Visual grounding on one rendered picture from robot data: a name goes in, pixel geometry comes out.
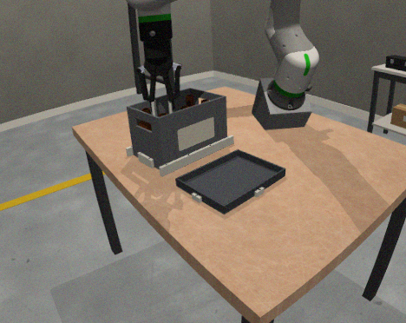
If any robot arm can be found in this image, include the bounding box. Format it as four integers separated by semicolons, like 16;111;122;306
126;0;319;110

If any grey divided crate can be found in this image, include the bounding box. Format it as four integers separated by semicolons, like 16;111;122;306
127;88;227;169

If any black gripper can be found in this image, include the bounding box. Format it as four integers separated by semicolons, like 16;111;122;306
136;39;182;116

